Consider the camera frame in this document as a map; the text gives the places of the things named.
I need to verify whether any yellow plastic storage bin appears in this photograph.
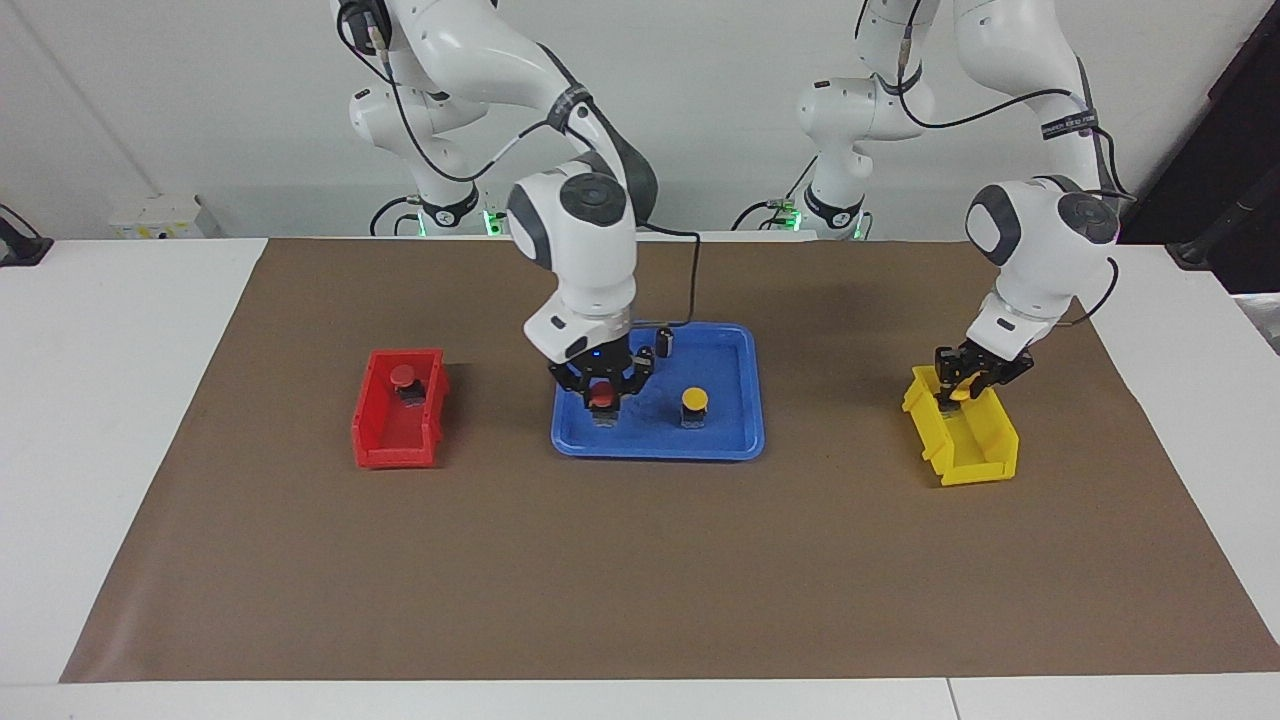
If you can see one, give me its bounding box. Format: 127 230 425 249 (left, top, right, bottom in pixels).
901 363 1021 488

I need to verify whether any blue plastic tray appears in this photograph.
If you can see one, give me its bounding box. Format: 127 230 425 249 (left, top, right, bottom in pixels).
550 321 767 462

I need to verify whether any brown paper table mat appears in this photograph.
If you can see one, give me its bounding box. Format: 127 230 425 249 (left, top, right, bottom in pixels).
60 238 1280 684

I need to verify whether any red plastic storage bin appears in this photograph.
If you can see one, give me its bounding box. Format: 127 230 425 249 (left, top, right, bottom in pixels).
351 347 451 470

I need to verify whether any black equipment stand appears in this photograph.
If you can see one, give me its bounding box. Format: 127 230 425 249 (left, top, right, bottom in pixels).
1165 170 1280 273

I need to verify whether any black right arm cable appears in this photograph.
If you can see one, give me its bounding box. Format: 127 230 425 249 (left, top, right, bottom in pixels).
338 0 702 329

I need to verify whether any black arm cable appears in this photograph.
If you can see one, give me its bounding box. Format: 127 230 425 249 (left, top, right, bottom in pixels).
338 0 702 329
855 0 1136 327

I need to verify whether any black left base cable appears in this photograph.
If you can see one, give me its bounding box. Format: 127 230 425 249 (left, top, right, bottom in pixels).
732 165 816 233

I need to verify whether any black base cable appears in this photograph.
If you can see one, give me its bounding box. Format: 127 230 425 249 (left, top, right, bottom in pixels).
732 165 816 233
368 195 421 239

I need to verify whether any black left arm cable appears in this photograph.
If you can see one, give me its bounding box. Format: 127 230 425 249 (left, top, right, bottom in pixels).
855 0 1136 327

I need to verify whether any black right base cable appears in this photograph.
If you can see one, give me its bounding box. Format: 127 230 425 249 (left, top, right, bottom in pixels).
368 195 421 239

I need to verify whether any white wall power box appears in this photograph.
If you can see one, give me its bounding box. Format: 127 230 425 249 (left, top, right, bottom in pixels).
108 194 207 240

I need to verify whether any black clamp mount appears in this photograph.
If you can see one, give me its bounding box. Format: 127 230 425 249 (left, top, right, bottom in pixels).
0 205 54 267

